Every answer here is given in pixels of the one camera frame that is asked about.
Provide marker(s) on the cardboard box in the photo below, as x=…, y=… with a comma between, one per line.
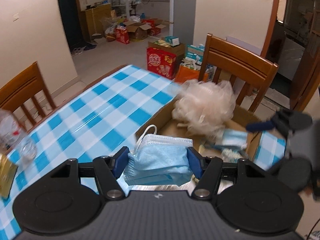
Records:
x=162, y=120

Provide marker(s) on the orange shopping bag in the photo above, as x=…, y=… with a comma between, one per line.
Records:
x=187, y=73

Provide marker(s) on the blue checked tablecloth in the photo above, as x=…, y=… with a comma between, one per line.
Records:
x=100, y=105

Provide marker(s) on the grey refrigerator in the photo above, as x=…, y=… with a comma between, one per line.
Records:
x=182, y=17

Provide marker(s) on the wooden door frame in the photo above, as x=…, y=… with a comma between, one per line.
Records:
x=275, y=17

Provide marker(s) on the white mesh bath loofah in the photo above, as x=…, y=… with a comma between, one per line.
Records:
x=205, y=105

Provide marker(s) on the wooden cabinet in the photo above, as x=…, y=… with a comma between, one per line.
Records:
x=96, y=20

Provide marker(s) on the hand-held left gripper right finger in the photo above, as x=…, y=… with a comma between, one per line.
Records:
x=196, y=160

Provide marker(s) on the clear plastic water bottle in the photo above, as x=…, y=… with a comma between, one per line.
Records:
x=15, y=135

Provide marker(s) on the blue tissue pack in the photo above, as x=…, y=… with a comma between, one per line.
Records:
x=195, y=52

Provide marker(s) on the red package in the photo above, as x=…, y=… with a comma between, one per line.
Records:
x=122, y=35

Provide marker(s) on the open brown carton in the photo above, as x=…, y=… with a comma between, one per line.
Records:
x=156, y=26
x=136, y=31

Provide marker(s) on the red snack carton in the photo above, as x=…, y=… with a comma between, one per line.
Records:
x=161, y=62

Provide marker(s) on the pair of shoes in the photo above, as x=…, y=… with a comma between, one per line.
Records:
x=79, y=50

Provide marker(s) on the wooden chair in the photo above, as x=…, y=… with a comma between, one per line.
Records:
x=237, y=62
x=22, y=85

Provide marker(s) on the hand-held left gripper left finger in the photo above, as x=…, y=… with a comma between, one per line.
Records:
x=121, y=160

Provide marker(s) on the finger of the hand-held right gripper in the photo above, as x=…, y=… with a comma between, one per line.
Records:
x=260, y=125

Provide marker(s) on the golden packet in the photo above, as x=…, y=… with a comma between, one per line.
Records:
x=6, y=175

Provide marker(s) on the carton filled with boxes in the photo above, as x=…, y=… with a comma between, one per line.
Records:
x=165, y=43

